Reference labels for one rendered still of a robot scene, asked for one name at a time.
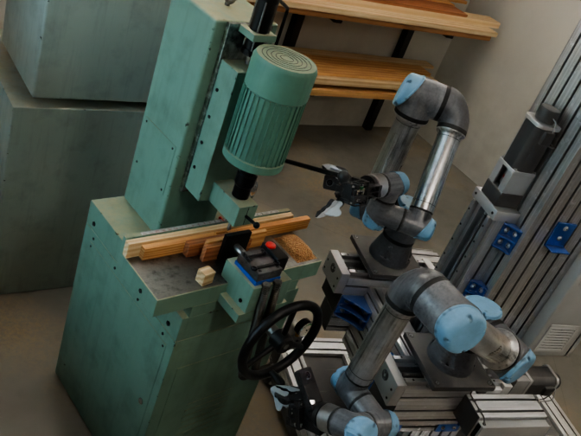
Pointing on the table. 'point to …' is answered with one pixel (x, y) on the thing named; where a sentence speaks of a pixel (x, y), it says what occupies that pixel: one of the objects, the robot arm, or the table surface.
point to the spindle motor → (269, 109)
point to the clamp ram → (233, 244)
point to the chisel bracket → (234, 213)
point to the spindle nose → (243, 184)
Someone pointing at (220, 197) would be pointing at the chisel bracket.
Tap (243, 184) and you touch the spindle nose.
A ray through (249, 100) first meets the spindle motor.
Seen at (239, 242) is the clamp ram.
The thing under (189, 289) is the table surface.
